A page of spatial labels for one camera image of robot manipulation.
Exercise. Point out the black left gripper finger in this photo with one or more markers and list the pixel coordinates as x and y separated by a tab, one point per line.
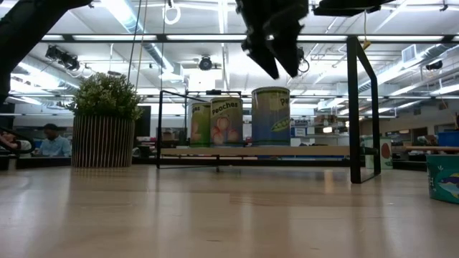
292	46
261	52

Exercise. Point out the teal box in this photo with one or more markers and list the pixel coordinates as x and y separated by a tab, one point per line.
444	179

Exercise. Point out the person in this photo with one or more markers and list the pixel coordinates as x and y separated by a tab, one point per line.
55	147

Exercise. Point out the black display panel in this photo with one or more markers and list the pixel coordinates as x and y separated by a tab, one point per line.
144	122

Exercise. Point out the storage shelving with boxes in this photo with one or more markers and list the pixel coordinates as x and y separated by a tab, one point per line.
297	132

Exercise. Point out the black mounted device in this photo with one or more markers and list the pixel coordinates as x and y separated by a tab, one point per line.
434	65

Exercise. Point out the peaches can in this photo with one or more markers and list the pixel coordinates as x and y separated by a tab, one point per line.
226	122

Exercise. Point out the blue plastic bin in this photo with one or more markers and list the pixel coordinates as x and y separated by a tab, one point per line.
448	139

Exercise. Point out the green oranges can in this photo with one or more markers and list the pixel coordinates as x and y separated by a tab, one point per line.
200	125

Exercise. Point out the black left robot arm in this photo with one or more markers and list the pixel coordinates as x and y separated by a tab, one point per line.
21	28

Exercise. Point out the black hanging camera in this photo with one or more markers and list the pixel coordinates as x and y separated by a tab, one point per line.
300	53

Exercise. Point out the artificial plant in slatted pot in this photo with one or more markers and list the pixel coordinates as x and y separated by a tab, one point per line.
104	143

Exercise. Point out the black framed wooden shelf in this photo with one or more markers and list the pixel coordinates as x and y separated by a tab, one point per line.
258	151

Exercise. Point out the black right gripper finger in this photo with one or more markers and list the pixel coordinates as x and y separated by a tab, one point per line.
344	8

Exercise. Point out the wooden workbench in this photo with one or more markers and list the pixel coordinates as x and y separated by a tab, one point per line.
430	147

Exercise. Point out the blue green peas can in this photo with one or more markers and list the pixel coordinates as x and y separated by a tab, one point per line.
270	118

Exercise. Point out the round black lamp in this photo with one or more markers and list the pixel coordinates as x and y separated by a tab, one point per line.
205	63

